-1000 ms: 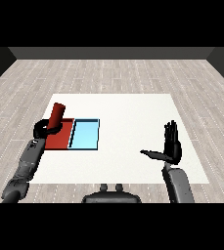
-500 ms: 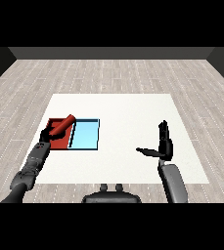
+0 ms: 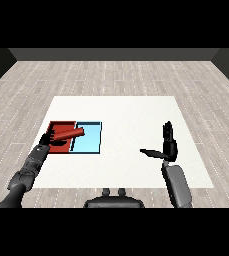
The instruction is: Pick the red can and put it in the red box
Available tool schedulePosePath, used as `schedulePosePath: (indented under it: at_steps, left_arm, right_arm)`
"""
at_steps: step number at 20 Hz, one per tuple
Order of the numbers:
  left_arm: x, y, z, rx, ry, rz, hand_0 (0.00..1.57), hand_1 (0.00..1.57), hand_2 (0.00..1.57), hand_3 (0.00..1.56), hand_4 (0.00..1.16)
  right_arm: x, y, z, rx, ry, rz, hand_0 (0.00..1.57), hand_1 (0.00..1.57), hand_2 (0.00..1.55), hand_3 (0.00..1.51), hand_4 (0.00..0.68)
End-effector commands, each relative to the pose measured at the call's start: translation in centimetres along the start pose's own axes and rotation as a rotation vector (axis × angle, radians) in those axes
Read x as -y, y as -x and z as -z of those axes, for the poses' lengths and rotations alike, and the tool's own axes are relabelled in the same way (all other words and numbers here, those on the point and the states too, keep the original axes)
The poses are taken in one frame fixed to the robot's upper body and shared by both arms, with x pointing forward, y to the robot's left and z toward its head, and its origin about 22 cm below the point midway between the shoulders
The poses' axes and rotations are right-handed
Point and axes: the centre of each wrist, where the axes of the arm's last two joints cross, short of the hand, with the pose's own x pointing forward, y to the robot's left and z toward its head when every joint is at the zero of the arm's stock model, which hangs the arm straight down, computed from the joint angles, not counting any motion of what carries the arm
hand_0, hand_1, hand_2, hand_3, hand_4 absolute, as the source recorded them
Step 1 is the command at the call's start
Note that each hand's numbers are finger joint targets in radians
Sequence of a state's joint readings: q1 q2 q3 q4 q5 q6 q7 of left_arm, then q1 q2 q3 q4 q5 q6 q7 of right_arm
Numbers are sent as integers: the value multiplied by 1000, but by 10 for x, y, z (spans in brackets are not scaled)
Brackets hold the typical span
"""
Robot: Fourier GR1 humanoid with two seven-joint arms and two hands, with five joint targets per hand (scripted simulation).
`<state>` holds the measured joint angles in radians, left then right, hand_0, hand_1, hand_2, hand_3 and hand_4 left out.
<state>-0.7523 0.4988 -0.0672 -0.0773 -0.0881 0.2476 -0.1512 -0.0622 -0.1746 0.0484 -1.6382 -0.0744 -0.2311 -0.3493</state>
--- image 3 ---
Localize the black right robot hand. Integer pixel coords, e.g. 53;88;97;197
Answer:
139;120;179;163

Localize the red can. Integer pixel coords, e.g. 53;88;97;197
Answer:
53;128;86;142

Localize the light blue shallow open box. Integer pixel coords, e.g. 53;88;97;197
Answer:
69;121;103;155

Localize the dark grey robot body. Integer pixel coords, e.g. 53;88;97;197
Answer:
83;188;146;209

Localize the red shallow open box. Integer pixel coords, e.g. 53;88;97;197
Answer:
44;120;78;154

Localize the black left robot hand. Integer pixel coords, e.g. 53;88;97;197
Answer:
38;130;57;147

